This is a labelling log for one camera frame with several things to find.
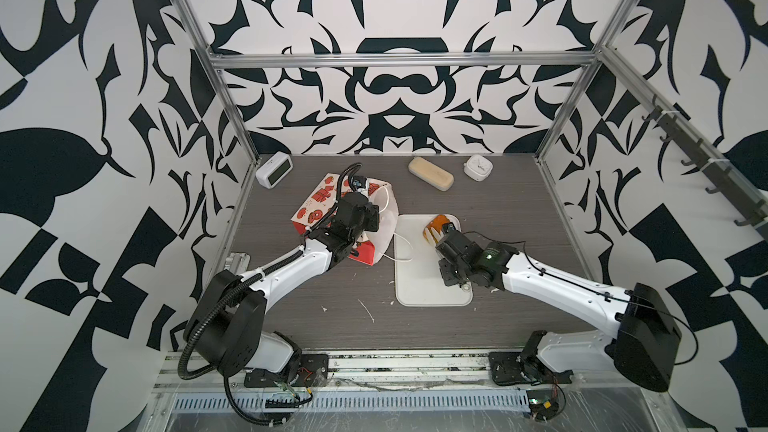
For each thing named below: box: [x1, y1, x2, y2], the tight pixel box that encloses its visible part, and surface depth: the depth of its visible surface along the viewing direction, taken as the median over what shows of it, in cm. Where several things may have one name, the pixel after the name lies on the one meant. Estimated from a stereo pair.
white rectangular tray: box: [394, 214, 473, 307], surface depth 90 cm
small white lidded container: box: [463, 154, 493, 182], surface depth 116 cm
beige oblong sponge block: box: [408, 156, 455, 192], surface depth 114 cm
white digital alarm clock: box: [255, 151, 293, 189], surface depth 110 cm
